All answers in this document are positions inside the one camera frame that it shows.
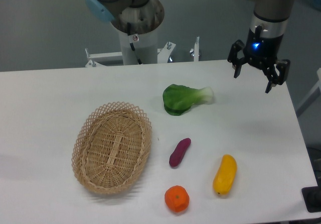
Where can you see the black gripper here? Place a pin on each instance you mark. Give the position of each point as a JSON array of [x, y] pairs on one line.
[[260, 52]]

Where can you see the purple sweet potato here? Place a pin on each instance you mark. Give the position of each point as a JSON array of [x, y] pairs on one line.
[[177, 155]]

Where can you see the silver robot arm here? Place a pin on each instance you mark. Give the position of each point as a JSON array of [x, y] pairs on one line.
[[271, 15]]

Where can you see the green bok choy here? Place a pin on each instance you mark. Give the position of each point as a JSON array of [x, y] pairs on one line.
[[178, 99]]

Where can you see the yellow mango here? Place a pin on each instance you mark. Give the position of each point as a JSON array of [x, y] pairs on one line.
[[225, 175]]

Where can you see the black clamp at table edge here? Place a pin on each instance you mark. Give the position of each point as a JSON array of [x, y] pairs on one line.
[[311, 197]]

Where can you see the orange tangerine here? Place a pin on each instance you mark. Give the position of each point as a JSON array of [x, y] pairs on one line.
[[177, 199]]

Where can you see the woven wicker basket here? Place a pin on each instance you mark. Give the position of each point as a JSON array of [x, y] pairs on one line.
[[112, 148]]

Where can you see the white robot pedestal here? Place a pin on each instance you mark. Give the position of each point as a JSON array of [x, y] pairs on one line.
[[137, 29]]

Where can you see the white metal base frame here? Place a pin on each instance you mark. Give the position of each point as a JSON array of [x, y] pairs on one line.
[[134, 51]]

